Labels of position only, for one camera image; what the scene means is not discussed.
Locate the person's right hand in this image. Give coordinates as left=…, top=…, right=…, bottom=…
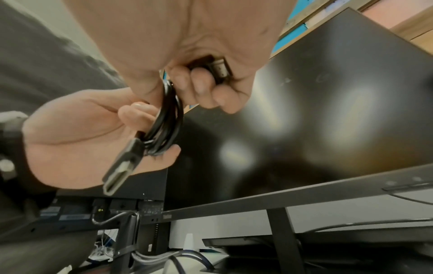
left=62, top=0, right=299, bottom=114

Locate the person's left hand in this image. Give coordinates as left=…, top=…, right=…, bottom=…
left=22, top=88, right=182, bottom=190

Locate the small black cable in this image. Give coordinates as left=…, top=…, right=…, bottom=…
left=102, top=54, right=235, bottom=196

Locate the grey fabric couch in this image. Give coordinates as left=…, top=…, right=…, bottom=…
left=0, top=0, right=128, bottom=126

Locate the black computer monitor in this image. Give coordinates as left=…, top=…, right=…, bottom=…
left=162, top=6, right=433, bottom=225

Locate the white partition panel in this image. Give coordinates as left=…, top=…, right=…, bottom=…
left=169, top=211, right=272, bottom=249

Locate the black red-striped monitor stand base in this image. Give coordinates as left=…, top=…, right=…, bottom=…
left=201, top=207, right=433, bottom=274

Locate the black left wrist strap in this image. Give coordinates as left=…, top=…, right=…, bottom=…
left=0, top=111, right=58, bottom=223

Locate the black monitor power cable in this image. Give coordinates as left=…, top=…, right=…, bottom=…
left=91, top=209, right=140, bottom=225

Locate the colourful wall painting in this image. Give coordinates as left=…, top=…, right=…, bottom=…
left=270, top=0, right=433, bottom=58

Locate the black monitor link cable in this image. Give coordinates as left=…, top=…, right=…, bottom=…
left=132, top=249, right=216, bottom=271

